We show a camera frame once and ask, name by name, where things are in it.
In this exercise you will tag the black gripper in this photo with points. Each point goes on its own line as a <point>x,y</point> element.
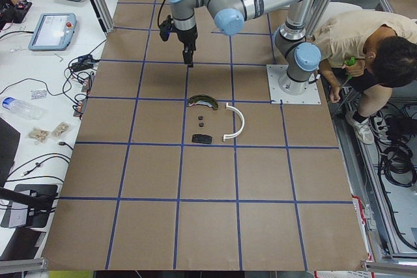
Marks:
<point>187,38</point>

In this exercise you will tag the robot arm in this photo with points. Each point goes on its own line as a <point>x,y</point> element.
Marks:
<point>230,15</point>

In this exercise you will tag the green brake shoe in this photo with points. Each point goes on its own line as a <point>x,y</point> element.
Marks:
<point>203,99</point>

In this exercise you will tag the black brake pad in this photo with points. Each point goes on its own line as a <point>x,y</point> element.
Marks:
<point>202,139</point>

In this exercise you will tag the clear plastic water bottle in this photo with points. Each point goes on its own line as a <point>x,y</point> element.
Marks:
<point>21,108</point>

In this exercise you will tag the person in beige shirt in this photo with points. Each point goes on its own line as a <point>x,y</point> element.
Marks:
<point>376,50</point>

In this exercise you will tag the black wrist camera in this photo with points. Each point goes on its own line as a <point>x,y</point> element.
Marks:
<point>166,28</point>

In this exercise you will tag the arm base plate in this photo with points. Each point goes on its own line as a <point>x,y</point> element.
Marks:
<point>283,90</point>

